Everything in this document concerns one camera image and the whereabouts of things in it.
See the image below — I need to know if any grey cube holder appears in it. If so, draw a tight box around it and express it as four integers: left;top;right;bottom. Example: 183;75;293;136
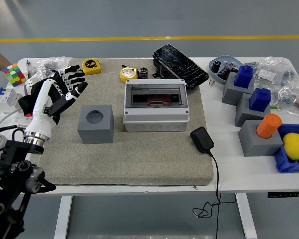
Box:
238;119;284;157
77;104;115;144
235;92;272;128
221;72;255;105

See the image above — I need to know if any yellow lemon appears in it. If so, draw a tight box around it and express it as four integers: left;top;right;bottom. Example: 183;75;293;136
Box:
282;132;299;161

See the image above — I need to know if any white printed packaging box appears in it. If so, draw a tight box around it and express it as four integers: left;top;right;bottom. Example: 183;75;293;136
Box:
23;69;58;97

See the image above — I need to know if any black power adapter plug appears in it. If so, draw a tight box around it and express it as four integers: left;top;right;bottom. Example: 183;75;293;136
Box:
190;126;215;154

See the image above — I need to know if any clear plastic bag of parts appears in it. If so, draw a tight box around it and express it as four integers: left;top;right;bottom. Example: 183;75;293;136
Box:
244;56;299;88
271;84;299;120
29;56;73;75

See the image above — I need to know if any blue-grey dish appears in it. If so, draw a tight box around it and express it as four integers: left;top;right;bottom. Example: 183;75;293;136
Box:
208;55;246;85

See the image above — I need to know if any blue block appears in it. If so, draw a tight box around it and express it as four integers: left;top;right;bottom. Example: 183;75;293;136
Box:
249;87;272;112
234;65;254;88

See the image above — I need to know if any white circuit breaker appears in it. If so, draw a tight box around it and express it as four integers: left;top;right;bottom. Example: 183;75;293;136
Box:
0;87;23;114

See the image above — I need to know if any white table leg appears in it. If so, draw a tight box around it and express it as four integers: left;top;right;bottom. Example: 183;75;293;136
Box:
54;195;73;239
235;193;259;239

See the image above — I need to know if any black cloth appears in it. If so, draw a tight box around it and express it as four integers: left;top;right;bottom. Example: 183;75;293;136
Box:
17;79;65;118

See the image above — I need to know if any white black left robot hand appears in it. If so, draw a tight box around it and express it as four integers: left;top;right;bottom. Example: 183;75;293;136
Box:
24;64;89;140

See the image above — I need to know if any blue plastic bin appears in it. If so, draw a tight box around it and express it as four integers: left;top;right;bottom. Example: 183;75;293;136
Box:
273;123;299;174

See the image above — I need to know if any square yellow tape measure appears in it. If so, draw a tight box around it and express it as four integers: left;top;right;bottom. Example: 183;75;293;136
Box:
81;58;102;76

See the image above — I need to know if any grey electrical box with lid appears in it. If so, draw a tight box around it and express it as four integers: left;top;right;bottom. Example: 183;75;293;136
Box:
123;78;191;132

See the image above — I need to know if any large colourful puzzle cube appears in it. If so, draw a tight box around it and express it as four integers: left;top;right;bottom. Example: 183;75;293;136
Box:
1;63;26;88

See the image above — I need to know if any orange cylinder battery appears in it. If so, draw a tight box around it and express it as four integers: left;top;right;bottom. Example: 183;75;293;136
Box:
256;113;283;139
147;94;171;103

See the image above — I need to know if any black adapter cord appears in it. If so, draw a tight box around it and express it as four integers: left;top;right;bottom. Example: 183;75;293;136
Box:
192;149;237;239

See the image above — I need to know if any dark red capacitor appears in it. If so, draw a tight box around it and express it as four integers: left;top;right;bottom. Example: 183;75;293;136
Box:
218;66;231;78

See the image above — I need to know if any black table control panel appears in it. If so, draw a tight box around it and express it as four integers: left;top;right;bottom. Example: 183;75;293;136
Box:
268;191;299;199

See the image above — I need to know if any grey-brown mat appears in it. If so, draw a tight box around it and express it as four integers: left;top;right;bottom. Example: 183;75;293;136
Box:
39;57;214;186

